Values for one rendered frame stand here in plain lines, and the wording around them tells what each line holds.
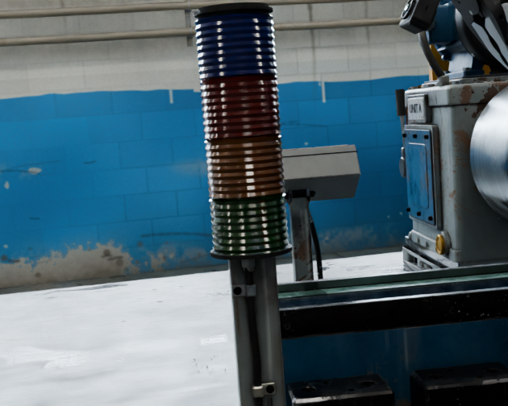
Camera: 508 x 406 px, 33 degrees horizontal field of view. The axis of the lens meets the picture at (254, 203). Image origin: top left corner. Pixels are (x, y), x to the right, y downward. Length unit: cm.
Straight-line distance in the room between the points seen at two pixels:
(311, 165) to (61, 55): 531
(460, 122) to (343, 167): 33
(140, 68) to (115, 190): 92
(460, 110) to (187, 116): 507
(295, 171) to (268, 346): 54
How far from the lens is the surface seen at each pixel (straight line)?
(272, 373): 68
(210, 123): 64
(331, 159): 119
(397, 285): 105
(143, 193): 644
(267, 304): 67
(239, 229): 63
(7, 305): 174
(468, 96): 147
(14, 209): 645
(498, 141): 131
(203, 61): 64
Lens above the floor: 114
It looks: 6 degrees down
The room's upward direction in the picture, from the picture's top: 4 degrees counter-clockwise
